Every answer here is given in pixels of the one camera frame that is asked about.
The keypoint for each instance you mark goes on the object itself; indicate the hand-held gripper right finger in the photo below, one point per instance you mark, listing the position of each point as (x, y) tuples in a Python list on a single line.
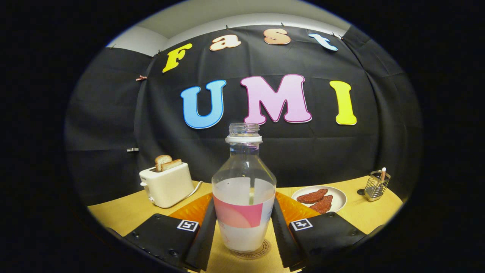
[(282, 239)]

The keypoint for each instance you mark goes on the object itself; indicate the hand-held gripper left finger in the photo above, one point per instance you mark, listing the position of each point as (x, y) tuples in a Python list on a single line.
[(202, 242)]

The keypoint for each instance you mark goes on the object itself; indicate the white toaster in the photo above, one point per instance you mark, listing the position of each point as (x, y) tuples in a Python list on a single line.
[(168, 187)]

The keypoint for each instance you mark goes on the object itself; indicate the round cork coaster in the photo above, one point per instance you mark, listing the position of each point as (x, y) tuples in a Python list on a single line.
[(262, 251)]

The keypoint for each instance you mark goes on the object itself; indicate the red cloth clip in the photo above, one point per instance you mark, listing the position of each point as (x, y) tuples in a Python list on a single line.
[(141, 78)]

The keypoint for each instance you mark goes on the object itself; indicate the white round plate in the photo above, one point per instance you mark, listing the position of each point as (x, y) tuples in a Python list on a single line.
[(339, 199)]

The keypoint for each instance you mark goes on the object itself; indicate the toast slice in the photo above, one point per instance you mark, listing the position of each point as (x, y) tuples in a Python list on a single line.
[(171, 165), (163, 159)]

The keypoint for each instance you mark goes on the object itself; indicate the wooden table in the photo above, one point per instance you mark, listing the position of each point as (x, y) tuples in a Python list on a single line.
[(360, 216)]

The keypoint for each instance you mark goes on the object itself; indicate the clear juice bottle pink label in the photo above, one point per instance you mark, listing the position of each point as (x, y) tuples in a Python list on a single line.
[(242, 235)]

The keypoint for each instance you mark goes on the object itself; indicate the red-brown meat piece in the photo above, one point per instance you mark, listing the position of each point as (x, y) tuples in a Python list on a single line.
[(323, 204), (312, 196)]

